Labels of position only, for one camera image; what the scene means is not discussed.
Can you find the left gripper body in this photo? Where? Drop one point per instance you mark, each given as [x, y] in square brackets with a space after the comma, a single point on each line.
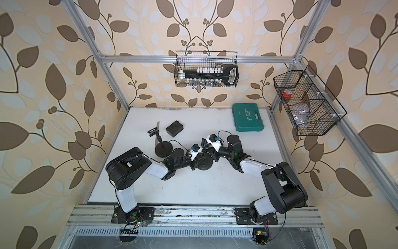
[186, 163]

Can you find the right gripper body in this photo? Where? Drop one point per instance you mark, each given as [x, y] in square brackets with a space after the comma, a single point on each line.
[224, 152]

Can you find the black round base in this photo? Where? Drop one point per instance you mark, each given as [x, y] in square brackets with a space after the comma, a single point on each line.
[209, 162]
[163, 149]

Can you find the black mic stand rod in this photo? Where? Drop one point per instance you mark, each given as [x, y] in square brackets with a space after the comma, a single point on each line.
[155, 132]

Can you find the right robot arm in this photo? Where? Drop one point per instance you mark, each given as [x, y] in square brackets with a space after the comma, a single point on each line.
[284, 191]

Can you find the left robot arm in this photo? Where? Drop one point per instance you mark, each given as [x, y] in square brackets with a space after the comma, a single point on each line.
[126, 169]

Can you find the small black box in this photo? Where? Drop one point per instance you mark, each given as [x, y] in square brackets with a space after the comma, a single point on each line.
[174, 129]

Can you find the green tool case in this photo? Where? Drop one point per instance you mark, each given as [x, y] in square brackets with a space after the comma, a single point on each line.
[247, 117]

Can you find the socket set rack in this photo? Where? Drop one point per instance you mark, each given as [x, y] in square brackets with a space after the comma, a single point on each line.
[223, 76]

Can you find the red item in basket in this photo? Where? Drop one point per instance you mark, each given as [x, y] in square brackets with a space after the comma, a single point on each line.
[287, 93]

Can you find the plastic bag in basket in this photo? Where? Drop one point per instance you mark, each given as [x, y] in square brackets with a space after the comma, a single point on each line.
[301, 113]

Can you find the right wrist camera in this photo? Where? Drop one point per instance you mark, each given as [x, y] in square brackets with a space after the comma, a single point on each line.
[214, 141]

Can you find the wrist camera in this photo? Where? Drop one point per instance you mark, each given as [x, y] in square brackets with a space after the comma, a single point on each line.
[196, 151]
[214, 141]

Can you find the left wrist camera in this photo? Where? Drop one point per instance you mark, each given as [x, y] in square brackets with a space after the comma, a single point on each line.
[196, 151]

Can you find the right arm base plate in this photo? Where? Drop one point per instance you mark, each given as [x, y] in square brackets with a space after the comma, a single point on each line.
[249, 216]

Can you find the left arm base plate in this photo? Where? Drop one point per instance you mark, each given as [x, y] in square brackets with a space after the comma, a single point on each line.
[138, 214]

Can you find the back wire basket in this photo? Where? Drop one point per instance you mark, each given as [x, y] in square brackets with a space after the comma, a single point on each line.
[192, 59]

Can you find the wire basket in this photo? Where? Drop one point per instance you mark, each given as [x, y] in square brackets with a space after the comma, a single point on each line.
[192, 59]
[325, 109]

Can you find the right wire basket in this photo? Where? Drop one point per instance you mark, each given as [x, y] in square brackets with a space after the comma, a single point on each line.
[325, 109]

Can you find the aluminium frame rail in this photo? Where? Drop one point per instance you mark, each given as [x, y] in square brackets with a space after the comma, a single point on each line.
[191, 216]

